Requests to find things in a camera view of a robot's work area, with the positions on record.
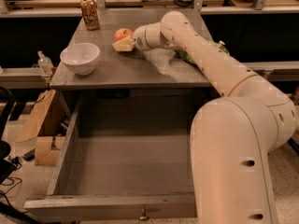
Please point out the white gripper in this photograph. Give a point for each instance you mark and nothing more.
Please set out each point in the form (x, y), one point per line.
(139, 38)

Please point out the red apple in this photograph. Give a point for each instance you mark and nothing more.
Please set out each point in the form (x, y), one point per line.
(123, 33)

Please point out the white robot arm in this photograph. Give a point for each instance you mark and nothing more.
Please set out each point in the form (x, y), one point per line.
(232, 135)

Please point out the open grey drawer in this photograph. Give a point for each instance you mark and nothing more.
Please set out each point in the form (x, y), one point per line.
(120, 156)

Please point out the brass drawer knob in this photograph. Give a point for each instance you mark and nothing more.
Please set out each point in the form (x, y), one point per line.
(143, 216)

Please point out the white bowl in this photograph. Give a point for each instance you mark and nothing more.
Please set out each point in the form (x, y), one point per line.
(80, 58)

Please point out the orange drink can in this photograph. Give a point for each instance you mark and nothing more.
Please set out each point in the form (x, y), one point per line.
(89, 14)

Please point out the green chip bag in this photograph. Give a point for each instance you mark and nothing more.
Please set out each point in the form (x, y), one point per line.
(183, 55)

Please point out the clear plastic bottle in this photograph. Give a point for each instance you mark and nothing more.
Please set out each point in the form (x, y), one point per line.
(44, 63)

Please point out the brown cardboard box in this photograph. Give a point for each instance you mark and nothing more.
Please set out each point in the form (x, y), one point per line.
(43, 127)

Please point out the black chair base leg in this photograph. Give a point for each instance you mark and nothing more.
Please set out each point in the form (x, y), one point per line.
(294, 145)

